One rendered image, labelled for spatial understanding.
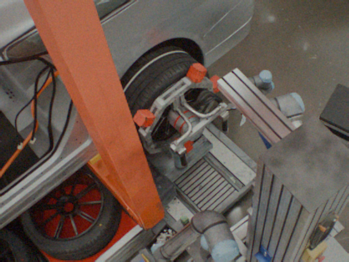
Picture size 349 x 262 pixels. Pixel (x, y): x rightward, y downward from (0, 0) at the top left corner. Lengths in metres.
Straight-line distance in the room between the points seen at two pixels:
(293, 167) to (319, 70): 2.81
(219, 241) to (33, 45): 1.21
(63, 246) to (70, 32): 1.94
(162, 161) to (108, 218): 0.67
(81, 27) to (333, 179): 0.91
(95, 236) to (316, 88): 2.19
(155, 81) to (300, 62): 1.86
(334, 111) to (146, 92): 1.52
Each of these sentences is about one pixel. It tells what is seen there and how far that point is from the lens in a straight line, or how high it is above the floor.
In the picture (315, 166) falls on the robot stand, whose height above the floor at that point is 2.03.
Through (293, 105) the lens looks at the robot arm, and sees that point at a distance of 2.69.
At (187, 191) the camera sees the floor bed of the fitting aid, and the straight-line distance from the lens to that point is 3.69.
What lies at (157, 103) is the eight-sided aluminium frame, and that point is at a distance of 2.82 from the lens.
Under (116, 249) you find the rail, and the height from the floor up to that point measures 0.39.
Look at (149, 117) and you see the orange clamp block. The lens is 2.78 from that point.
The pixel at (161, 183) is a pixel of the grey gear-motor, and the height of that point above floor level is 0.40.
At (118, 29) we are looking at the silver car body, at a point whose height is 1.60.
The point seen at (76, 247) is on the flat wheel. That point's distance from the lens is 3.22.
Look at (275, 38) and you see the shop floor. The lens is 4.52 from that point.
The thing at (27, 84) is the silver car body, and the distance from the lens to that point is 3.26.
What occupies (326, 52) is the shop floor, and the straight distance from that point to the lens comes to 4.48.
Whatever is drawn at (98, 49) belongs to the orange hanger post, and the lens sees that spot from 1.67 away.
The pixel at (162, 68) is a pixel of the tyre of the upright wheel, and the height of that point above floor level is 1.18.
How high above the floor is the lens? 3.46
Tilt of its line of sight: 60 degrees down
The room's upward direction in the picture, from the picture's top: 12 degrees counter-clockwise
